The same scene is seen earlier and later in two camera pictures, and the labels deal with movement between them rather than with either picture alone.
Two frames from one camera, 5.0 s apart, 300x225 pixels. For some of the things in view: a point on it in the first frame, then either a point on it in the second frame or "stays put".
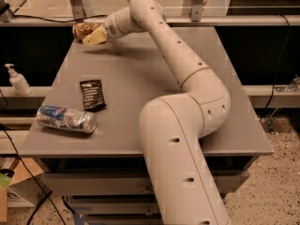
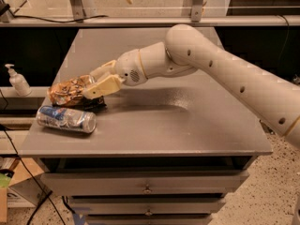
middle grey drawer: (119, 205) stays put
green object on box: (6, 174) stays put
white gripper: (110, 27) to (129, 67)
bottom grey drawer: (124, 218) stays put
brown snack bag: (81, 29) to (69, 90)
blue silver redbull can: (67, 118) stays put
